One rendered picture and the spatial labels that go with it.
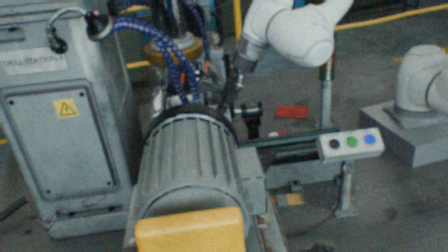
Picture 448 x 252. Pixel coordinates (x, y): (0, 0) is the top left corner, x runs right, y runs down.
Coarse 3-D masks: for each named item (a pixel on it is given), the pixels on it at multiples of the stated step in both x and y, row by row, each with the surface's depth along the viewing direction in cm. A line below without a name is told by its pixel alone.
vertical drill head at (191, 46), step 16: (160, 0) 104; (176, 0) 106; (160, 16) 106; (176, 16) 107; (176, 32) 109; (144, 48) 114; (192, 48) 109; (160, 64) 109; (176, 64) 109; (192, 64) 113; (160, 80) 116
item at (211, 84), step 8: (200, 64) 149; (168, 72) 157; (200, 72) 142; (208, 72) 144; (216, 72) 150; (168, 80) 149; (184, 80) 143; (200, 80) 143; (208, 80) 144; (216, 80) 144; (168, 88) 144; (184, 88) 144; (200, 88) 145; (208, 88) 145; (216, 88) 145; (168, 96) 145; (176, 96) 145; (208, 96) 144; (216, 96) 147; (208, 104) 141; (216, 104) 148
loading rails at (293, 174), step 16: (336, 128) 142; (240, 144) 141; (256, 144) 140; (272, 144) 139; (288, 144) 140; (304, 144) 140; (288, 160) 131; (304, 160) 131; (320, 160) 132; (272, 176) 133; (288, 176) 134; (304, 176) 135; (320, 176) 135; (336, 176) 135; (352, 176) 137
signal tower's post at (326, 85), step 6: (318, 78) 157; (324, 84) 157; (330, 84) 157; (324, 90) 158; (330, 90) 158; (324, 96) 160; (330, 96) 160; (324, 102) 161; (330, 102) 161; (324, 108) 162; (324, 114) 164; (324, 120) 165; (318, 126) 169; (324, 126) 167; (330, 126) 168
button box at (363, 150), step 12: (348, 132) 110; (360, 132) 109; (372, 132) 109; (324, 144) 108; (360, 144) 108; (372, 144) 108; (324, 156) 107; (336, 156) 107; (348, 156) 108; (360, 156) 110; (372, 156) 111
